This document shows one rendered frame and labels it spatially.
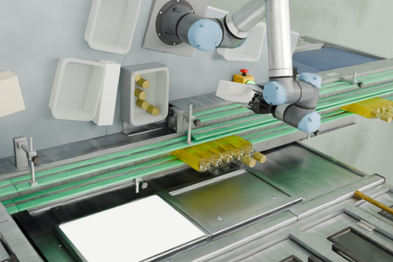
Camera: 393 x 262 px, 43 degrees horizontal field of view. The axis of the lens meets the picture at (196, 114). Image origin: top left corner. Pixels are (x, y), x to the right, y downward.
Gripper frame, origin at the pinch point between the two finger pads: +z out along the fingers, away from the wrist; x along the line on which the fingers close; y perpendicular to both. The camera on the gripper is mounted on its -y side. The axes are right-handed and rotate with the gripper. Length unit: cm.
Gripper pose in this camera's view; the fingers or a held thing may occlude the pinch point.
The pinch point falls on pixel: (247, 94)
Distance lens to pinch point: 194.4
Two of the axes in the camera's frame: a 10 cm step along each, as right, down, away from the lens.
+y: -7.5, -0.8, -6.6
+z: -6.0, -3.2, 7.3
